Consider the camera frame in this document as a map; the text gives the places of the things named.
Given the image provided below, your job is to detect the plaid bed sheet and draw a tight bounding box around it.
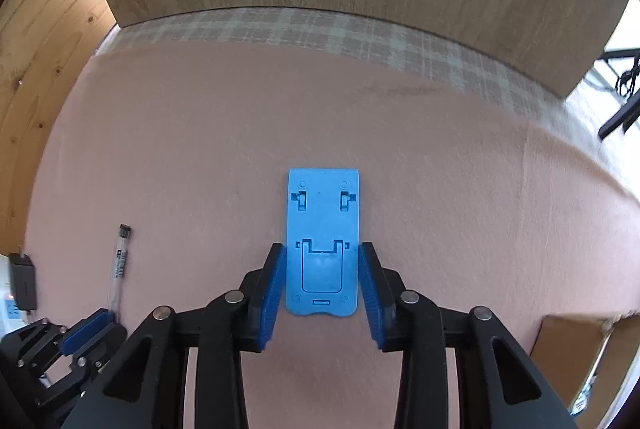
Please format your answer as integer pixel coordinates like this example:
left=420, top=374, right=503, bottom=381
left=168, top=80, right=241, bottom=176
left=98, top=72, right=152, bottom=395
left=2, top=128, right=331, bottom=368
left=95, top=6, right=566, bottom=125

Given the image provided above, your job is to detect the blue phone stand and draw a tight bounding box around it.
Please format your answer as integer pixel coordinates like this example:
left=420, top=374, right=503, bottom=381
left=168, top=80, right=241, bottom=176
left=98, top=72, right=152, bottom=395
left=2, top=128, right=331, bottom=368
left=285, top=166, right=362, bottom=317

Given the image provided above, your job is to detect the black tripod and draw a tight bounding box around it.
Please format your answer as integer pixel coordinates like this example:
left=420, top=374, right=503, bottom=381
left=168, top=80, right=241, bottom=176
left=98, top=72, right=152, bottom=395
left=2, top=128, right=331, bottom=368
left=592, top=49, right=640, bottom=140

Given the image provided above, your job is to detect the black power adapter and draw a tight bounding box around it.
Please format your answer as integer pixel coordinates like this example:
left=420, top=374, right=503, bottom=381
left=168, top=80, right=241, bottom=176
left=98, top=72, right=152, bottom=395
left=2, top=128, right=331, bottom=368
left=9, top=251, right=39, bottom=312

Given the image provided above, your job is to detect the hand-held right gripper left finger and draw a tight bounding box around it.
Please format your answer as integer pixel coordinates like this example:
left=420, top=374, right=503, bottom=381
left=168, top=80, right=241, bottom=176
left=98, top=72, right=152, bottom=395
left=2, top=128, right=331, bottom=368
left=60, top=242, right=288, bottom=429

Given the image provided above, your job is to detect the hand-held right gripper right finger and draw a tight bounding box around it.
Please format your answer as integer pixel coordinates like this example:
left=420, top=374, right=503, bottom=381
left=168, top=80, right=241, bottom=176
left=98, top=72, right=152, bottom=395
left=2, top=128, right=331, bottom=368
left=358, top=241, right=581, bottom=429

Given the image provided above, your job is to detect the clear black pen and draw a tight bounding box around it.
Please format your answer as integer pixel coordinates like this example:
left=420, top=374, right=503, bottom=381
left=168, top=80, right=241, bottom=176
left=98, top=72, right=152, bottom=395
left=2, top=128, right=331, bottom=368
left=107, top=224, right=132, bottom=315

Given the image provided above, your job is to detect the pink blanket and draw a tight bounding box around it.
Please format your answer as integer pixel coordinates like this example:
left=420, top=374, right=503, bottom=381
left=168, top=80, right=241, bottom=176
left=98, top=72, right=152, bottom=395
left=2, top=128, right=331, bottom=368
left=22, top=39, right=640, bottom=429

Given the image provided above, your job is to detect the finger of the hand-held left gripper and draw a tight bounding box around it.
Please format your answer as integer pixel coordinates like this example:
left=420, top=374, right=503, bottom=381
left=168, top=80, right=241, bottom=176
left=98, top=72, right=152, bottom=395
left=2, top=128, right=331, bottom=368
left=35, top=326, right=128, bottom=415
left=17, top=309, right=115, bottom=360

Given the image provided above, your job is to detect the white power strip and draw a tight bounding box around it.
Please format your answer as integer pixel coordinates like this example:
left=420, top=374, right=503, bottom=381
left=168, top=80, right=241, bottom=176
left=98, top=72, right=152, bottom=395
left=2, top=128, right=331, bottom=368
left=0, top=254, right=23, bottom=335

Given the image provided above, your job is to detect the cardboard box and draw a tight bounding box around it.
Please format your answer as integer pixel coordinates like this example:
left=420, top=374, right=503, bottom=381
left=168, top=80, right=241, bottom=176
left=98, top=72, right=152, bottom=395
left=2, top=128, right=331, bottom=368
left=529, top=311, right=640, bottom=420

